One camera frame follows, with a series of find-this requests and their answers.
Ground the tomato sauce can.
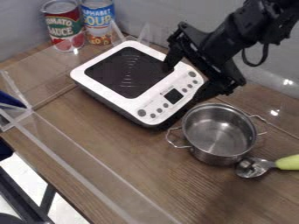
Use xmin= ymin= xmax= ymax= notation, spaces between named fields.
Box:
xmin=41 ymin=0 xmax=85 ymax=52

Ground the black metal table frame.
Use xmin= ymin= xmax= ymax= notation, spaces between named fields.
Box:
xmin=0 ymin=167 xmax=56 ymax=224

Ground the alphabet soup can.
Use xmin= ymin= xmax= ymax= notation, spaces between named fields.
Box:
xmin=80 ymin=0 xmax=115 ymax=46

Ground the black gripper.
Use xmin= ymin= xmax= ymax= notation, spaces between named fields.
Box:
xmin=163 ymin=17 xmax=247 ymax=102

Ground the silver metal pot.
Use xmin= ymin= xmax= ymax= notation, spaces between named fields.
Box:
xmin=164 ymin=103 xmax=267 ymax=166

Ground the spoon with yellow handle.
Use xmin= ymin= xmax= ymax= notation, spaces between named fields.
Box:
xmin=235 ymin=154 xmax=299 ymax=179

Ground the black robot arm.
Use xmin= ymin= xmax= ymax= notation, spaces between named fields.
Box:
xmin=163 ymin=0 xmax=299 ymax=102

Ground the clear acrylic barrier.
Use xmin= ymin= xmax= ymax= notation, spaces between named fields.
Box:
xmin=0 ymin=70 xmax=183 ymax=224

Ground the blue cloth object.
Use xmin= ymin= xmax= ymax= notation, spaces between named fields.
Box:
xmin=0 ymin=90 xmax=28 ymax=162

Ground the white and black stove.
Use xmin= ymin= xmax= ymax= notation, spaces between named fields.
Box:
xmin=69 ymin=40 xmax=203 ymax=127

